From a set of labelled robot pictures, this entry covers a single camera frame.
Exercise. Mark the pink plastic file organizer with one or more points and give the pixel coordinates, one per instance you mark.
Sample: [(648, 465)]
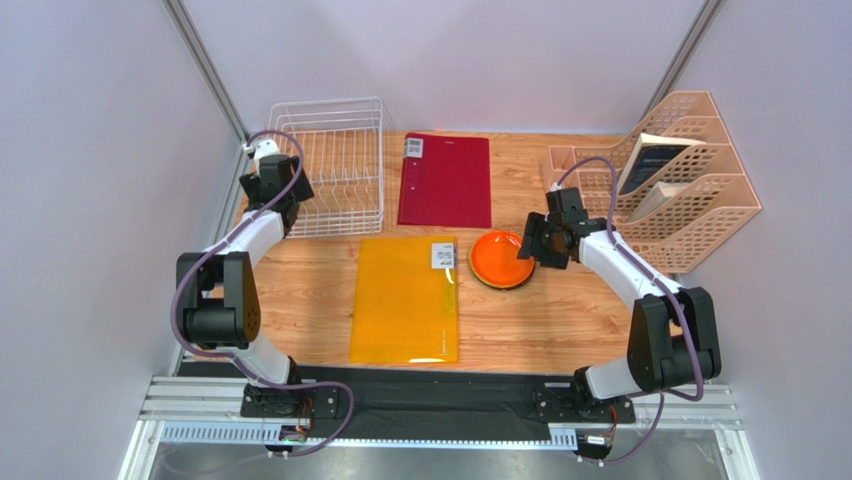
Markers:
[(682, 233)]

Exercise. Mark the lime green plate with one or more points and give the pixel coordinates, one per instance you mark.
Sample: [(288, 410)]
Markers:
[(503, 280)]

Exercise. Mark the yellow plastic folder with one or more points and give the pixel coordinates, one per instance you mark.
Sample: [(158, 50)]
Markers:
[(406, 301)]

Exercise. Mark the beige covered book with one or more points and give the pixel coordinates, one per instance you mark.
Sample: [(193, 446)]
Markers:
[(659, 194)]

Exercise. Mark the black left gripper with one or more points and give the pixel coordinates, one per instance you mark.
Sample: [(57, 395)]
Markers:
[(251, 183)]

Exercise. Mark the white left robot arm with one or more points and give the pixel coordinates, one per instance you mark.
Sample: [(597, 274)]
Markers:
[(216, 310)]

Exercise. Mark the white wire dish rack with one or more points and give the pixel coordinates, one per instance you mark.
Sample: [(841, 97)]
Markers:
[(342, 141)]

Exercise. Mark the orange plate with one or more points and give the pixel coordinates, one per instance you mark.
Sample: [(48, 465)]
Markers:
[(498, 249)]

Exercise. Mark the dark covered book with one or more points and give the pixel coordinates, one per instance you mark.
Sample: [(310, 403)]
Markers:
[(644, 163)]

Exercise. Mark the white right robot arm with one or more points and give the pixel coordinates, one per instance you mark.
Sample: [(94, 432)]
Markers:
[(673, 338)]

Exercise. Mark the red plastic folder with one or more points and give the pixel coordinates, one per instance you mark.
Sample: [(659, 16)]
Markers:
[(445, 182)]

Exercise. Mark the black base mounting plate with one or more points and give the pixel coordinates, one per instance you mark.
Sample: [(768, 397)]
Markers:
[(402, 404)]

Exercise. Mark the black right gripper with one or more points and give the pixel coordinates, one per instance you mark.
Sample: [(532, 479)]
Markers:
[(532, 237)]

